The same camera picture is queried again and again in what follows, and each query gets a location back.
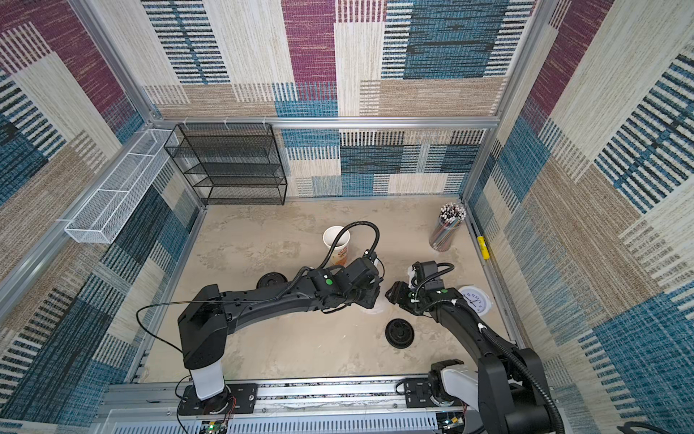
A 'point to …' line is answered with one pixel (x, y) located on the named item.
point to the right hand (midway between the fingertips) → (395, 301)
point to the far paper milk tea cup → (340, 250)
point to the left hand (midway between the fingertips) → (375, 291)
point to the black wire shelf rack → (230, 164)
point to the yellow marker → (483, 248)
